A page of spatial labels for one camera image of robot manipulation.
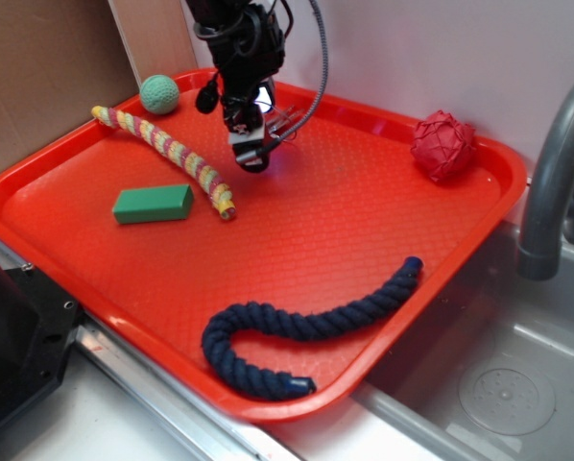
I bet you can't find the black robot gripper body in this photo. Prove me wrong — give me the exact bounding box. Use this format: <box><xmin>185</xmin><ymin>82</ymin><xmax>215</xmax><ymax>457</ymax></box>
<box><xmin>194</xmin><ymin>9</ymin><xmax>285</xmax><ymax>142</ymax></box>

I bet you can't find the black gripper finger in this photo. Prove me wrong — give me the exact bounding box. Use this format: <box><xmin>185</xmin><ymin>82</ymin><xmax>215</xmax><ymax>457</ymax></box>
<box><xmin>232</xmin><ymin>140</ymin><xmax>270</xmax><ymax>174</ymax></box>

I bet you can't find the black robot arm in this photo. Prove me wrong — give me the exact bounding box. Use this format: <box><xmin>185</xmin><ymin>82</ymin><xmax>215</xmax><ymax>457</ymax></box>
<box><xmin>187</xmin><ymin>1</ymin><xmax>285</xmax><ymax>173</ymax></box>

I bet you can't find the green rectangular block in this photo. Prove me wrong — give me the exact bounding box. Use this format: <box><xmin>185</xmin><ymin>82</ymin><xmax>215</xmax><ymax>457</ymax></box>
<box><xmin>112</xmin><ymin>184</ymin><xmax>194</xmax><ymax>225</ymax></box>

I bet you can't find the light wooden board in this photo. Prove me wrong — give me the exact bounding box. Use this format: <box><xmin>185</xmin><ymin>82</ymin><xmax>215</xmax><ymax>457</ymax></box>
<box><xmin>108</xmin><ymin>0</ymin><xmax>198</xmax><ymax>85</ymax></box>

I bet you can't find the green dimpled ball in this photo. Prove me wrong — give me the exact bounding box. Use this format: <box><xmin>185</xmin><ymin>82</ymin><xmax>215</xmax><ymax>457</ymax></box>
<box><xmin>139</xmin><ymin>75</ymin><xmax>179</xmax><ymax>115</ymax></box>

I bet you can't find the red plastic tray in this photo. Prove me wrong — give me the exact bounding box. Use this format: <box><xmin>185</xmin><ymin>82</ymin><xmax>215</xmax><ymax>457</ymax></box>
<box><xmin>0</xmin><ymin>70</ymin><xmax>527</xmax><ymax>423</ymax></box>

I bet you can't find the red woven ball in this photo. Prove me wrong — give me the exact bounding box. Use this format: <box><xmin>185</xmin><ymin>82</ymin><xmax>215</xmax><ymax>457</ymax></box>
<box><xmin>410</xmin><ymin>110</ymin><xmax>475</xmax><ymax>182</ymax></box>

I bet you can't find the brown cardboard panel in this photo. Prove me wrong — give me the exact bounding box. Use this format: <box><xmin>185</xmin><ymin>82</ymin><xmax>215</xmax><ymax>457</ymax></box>
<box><xmin>0</xmin><ymin>1</ymin><xmax>137</xmax><ymax>172</ymax></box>

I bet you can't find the grey sink faucet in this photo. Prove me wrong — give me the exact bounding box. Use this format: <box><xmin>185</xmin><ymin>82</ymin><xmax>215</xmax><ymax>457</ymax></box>
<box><xmin>516</xmin><ymin>85</ymin><xmax>574</xmax><ymax>280</ymax></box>

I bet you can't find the grey toy sink basin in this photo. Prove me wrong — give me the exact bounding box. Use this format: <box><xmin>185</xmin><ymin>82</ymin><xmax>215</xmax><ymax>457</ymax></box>
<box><xmin>271</xmin><ymin>225</ymin><xmax>574</xmax><ymax>460</ymax></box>

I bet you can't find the grey braided cable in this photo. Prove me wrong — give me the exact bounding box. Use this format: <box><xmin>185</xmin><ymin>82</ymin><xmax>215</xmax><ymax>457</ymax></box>
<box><xmin>254</xmin><ymin>0</ymin><xmax>330</xmax><ymax>158</ymax></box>

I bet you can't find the yellow pink striped rope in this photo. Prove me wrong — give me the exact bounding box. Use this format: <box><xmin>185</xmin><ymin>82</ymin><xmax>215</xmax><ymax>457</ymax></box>
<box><xmin>91</xmin><ymin>105</ymin><xmax>238</xmax><ymax>223</ymax></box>

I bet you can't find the dark blue twisted rope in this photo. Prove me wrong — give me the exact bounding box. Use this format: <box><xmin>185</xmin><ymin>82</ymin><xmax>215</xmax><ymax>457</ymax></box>
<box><xmin>201</xmin><ymin>256</ymin><xmax>423</xmax><ymax>402</ymax></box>

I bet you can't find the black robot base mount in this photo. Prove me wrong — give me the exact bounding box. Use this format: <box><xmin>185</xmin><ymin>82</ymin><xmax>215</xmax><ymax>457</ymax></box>
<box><xmin>0</xmin><ymin>266</ymin><xmax>81</xmax><ymax>429</ymax></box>

